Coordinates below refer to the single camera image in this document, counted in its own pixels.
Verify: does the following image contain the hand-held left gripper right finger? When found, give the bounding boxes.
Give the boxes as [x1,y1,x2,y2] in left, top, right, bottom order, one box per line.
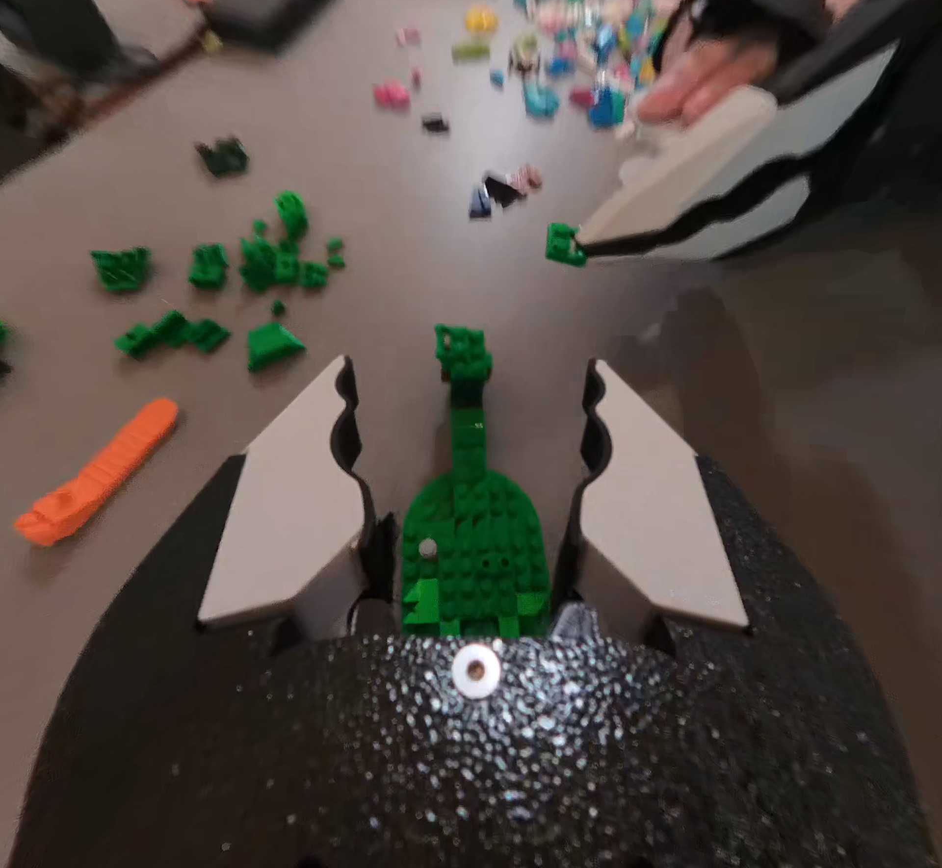
[553,359,752,644]

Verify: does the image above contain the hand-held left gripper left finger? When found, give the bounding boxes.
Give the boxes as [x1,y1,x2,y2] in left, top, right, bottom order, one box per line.
[197,355,398,641]

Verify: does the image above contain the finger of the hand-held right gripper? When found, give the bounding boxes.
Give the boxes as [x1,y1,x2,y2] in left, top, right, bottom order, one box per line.
[589,48,908,263]
[577,84,781,255]

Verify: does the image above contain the small green brick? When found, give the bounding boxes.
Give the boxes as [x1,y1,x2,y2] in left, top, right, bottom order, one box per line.
[546,222,588,267]

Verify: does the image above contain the green brick model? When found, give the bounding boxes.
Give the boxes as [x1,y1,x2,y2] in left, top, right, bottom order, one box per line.
[401,324,553,639]

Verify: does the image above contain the person's right hand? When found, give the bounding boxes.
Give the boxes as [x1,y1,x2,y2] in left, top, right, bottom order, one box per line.
[636,37,781,126]

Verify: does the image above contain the pile of colourful bricks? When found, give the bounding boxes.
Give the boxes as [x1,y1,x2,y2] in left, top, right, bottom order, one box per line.
[489,0,718,129]

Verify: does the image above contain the orange brick separator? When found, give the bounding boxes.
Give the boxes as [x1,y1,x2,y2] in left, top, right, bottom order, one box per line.
[15,397,179,547]

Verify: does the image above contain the scattered green bricks group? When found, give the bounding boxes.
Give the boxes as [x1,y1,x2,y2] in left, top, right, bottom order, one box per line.
[90,191,347,372]

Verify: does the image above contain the dark green brick piece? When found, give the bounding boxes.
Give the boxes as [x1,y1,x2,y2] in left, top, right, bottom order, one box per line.
[195,138,250,176]

